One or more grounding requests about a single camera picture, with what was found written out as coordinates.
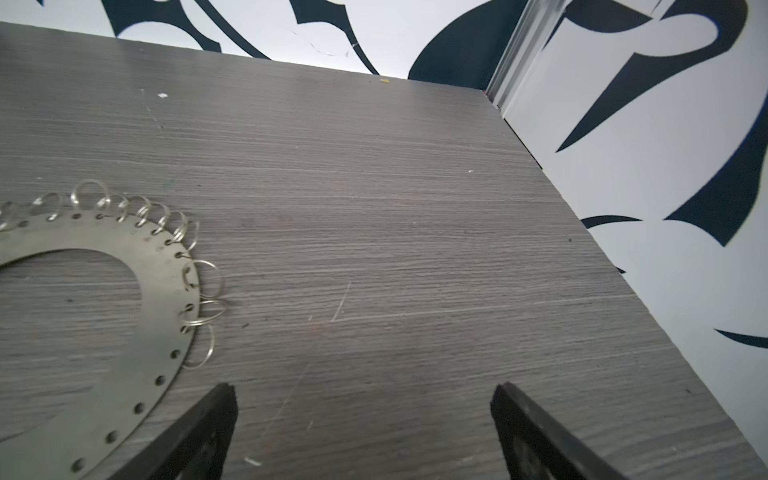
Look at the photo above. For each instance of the steel ring plate with keyrings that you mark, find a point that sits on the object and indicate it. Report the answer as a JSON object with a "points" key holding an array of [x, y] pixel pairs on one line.
{"points": [[92, 218]]}

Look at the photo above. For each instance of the aluminium corner post right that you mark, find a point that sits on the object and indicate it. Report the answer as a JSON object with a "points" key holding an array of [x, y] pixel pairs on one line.
{"points": [[536, 23]]}

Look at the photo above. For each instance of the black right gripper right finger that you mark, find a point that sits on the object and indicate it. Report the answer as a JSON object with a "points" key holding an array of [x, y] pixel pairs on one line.
{"points": [[536, 446]]}

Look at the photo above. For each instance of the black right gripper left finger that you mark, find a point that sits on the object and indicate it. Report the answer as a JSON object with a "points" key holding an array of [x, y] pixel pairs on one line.
{"points": [[195, 446]]}

